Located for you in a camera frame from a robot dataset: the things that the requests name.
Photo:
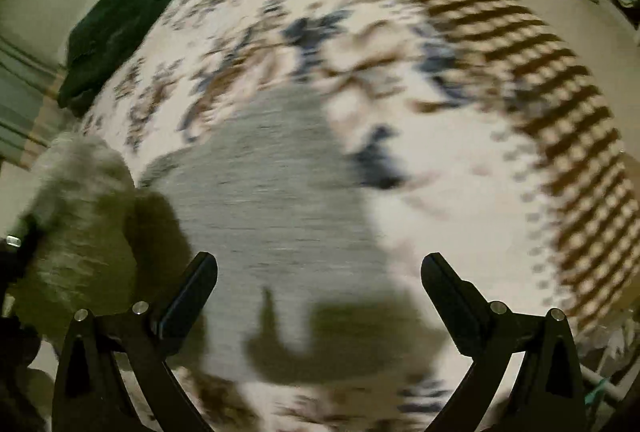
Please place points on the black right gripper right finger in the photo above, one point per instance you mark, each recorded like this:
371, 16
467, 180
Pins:
547, 393

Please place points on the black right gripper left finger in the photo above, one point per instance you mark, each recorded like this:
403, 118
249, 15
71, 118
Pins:
89, 393

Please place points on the grey fuzzy pants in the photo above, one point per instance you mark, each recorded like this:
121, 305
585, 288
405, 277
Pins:
304, 294

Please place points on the floral white bed blanket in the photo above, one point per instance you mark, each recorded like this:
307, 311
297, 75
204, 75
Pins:
476, 131

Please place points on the dark green folded garment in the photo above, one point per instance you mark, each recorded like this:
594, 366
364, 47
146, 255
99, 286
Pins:
100, 43

